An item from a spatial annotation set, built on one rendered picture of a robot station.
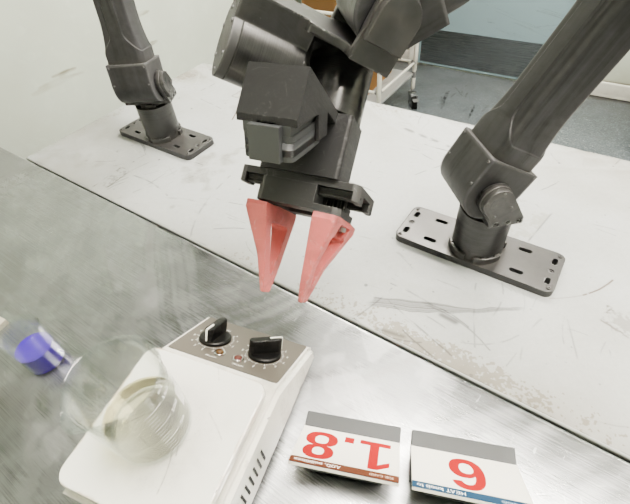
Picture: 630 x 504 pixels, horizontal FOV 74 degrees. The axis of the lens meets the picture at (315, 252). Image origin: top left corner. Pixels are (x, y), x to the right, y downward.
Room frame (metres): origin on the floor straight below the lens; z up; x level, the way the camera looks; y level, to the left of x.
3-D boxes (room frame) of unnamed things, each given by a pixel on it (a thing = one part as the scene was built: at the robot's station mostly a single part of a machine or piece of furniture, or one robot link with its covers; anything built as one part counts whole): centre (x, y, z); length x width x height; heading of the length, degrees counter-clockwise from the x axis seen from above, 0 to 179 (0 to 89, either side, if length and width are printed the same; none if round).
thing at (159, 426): (0.14, 0.14, 1.03); 0.07 x 0.06 x 0.08; 153
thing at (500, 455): (0.11, -0.11, 0.92); 0.09 x 0.06 x 0.04; 73
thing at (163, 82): (0.73, 0.26, 1.00); 0.09 x 0.06 x 0.06; 83
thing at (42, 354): (0.27, 0.32, 0.93); 0.04 x 0.04 x 0.06
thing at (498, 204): (0.36, -0.20, 1.00); 0.09 x 0.06 x 0.06; 5
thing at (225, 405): (0.14, 0.13, 0.98); 0.12 x 0.12 x 0.01; 64
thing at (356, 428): (0.14, -0.01, 0.92); 0.09 x 0.06 x 0.04; 73
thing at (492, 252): (0.37, -0.21, 0.94); 0.20 x 0.07 x 0.08; 51
